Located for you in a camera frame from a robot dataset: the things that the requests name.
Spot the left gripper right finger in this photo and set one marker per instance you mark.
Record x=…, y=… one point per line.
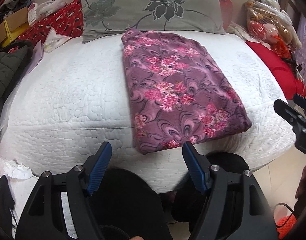
x=198, y=167

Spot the crumpled white tissue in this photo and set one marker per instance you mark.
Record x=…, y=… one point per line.
x=15, y=170

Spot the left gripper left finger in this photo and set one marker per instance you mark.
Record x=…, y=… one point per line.
x=96, y=166

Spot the dark padded jacket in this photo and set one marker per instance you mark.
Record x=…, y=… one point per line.
x=14, y=58

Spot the red patterned blanket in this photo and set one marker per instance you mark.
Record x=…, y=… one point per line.
x=68, y=21

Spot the grey floral pillow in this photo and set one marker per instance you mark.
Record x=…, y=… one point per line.
x=110, y=17

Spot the white quilted mattress cover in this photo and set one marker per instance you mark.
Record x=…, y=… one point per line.
x=76, y=98

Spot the cardboard box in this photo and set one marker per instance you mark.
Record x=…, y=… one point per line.
x=13, y=26

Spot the orange mesh basket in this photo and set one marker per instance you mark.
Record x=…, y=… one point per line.
x=284, y=225

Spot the plastic bag of items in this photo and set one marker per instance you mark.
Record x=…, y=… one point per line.
x=271, y=25

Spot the pile of clothes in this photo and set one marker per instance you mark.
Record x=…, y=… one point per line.
x=12, y=0

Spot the purple floral fleece garment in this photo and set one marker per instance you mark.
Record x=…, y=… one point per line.
x=177, y=92

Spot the white plastic bag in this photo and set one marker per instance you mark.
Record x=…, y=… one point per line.
x=49, y=7

